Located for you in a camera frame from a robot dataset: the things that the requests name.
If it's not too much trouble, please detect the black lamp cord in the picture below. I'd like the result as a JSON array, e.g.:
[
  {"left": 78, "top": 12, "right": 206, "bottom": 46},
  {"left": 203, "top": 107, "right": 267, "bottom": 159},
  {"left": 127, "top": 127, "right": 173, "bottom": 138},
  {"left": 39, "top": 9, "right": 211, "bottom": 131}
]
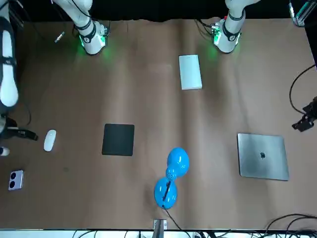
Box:
[{"left": 163, "top": 207, "right": 193, "bottom": 232}]

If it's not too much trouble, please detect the black mouse pad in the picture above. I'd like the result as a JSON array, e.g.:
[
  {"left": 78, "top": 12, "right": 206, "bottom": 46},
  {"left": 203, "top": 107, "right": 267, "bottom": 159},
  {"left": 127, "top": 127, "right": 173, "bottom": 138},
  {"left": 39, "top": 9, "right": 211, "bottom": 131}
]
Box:
[{"left": 102, "top": 123, "right": 135, "bottom": 157}]

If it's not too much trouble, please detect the aluminium profile bar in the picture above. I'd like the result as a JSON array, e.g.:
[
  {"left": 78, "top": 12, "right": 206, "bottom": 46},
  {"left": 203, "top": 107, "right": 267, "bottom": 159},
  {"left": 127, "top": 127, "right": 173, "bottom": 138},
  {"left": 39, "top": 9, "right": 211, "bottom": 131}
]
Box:
[{"left": 288, "top": 0, "right": 317, "bottom": 27}]

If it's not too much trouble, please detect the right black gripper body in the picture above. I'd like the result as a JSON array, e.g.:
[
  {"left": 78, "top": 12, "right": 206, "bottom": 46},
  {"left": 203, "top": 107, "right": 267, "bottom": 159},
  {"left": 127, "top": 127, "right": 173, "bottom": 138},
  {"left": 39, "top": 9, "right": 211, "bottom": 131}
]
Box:
[{"left": 5, "top": 117, "right": 39, "bottom": 142}]

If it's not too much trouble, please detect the silver laptop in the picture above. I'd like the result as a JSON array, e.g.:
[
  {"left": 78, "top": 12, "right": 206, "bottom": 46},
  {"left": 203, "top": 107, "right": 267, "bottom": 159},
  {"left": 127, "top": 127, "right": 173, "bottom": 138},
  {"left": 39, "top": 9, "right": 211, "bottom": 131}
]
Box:
[{"left": 237, "top": 133, "right": 290, "bottom": 181}]

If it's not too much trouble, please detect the white computer mouse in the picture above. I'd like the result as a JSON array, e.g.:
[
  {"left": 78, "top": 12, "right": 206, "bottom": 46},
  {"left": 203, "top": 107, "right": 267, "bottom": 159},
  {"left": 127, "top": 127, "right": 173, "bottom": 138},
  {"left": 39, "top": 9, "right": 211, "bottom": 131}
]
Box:
[{"left": 44, "top": 129, "right": 57, "bottom": 152}]

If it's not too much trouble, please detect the black cable silver connector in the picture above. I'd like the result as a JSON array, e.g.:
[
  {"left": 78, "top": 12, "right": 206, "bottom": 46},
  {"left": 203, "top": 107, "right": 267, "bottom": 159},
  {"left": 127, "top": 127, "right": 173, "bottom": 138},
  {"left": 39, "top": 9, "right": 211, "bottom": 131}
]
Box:
[
  {"left": 289, "top": 64, "right": 317, "bottom": 113},
  {"left": 23, "top": 14, "right": 66, "bottom": 44}
]

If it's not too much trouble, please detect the white flat book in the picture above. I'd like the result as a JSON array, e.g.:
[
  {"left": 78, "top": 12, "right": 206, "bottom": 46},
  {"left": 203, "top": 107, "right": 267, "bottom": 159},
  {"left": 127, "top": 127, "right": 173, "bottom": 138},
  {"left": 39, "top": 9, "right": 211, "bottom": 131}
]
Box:
[{"left": 178, "top": 54, "right": 203, "bottom": 90}]

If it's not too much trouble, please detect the blue desk lamp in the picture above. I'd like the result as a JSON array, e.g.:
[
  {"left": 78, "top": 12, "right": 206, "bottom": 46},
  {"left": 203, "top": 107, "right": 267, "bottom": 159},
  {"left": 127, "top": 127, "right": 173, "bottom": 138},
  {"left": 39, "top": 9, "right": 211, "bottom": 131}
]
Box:
[{"left": 154, "top": 147, "right": 190, "bottom": 209}]

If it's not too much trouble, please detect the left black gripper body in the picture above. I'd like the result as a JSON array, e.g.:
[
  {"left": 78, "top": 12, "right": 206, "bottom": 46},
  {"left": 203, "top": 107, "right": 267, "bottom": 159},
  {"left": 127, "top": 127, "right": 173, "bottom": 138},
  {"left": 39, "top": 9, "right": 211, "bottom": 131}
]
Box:
[{"left": 302, "top": 97, "right": 317, "bottom": 119}]

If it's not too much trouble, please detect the aluminium camera post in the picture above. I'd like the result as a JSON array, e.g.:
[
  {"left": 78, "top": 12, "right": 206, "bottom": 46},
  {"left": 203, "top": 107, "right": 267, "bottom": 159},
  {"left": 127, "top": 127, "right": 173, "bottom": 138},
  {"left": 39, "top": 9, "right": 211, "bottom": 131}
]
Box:
[{"left": 153, "top": 219, "right": 168, "bottom": 238}]

